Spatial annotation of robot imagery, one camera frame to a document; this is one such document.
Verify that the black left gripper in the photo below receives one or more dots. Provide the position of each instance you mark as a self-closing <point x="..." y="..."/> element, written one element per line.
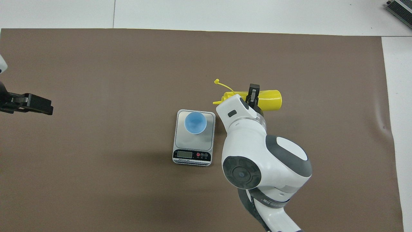
<point x="13" y="101"/>

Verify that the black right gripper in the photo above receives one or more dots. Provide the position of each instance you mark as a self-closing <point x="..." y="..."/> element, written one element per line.
<point x="259" y="111"/>

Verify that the yellow squeeze bottle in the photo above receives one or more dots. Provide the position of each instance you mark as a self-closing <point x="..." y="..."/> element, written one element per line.
<point x="270" y="100"/>

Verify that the light blue plastic cup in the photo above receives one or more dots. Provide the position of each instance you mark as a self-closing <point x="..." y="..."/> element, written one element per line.
<point x="195" y="122"/>

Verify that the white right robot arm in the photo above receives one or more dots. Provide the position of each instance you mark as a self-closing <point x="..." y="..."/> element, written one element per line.
<point x="254" y="141"/>

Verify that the silver digital kitchen scale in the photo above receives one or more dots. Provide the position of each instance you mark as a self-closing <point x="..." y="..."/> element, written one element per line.
<point x="193" y="143"/>

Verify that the brown table mat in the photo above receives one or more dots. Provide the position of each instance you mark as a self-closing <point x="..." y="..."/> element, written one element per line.
<point x="128" y="64"/>

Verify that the grey ribbed metal device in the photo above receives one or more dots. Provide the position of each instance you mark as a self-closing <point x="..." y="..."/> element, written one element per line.
<point x="400" y="11"/>

